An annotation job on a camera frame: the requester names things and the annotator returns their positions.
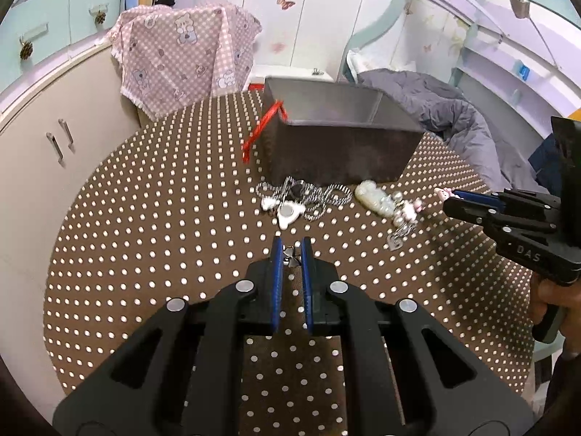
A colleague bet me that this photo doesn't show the silver ball chain necklace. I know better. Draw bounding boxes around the silver ball chain necklace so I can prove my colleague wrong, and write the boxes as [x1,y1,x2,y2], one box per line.
[255,176,355,222]

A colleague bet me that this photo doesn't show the small silver charm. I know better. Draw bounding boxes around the small silver charm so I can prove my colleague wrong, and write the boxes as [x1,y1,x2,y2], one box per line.
[283,245,301,269]

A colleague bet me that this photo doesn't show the red cord charm bracelet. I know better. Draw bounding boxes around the red cord charm bracelet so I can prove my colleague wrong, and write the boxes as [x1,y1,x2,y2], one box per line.
[240,99,289,165]

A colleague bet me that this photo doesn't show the person's right hand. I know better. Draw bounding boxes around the person's right hand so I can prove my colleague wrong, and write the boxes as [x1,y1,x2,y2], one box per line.
[529,274,581,355]

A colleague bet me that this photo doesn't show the grey duvet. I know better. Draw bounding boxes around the grey duvet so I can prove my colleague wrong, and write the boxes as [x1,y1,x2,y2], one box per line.
[357,68,548,194]

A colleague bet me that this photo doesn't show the pale jade pendant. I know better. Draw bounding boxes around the pale jade pendant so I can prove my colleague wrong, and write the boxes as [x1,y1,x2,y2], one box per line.
[354,180,396,218]

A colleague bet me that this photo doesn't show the dark grey storage box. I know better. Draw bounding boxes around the dark grey storage box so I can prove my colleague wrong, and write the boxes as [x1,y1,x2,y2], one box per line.
[256,77,423,186]

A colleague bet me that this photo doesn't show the white heart pendant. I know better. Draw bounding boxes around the white heart pendant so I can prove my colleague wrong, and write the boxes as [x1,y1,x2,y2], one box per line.
[260,196,306,230]

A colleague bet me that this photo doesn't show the beige cabinet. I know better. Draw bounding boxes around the beige cabinet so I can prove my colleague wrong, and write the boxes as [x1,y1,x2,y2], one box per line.
[1,45,138,419]

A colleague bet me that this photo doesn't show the pink bear print cloth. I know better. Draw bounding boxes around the pink bear print cloth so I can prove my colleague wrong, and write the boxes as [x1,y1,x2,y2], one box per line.
[107,3,262,120]

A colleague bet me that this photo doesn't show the mint drawer unit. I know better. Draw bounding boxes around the mint drawer unit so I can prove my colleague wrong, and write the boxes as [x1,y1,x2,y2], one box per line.
[1,0,120,89]

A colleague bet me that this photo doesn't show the butterfly wall sticker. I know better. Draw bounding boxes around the butterfly wall sticker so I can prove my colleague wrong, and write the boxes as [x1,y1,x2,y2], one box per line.
[276,0,296,11]

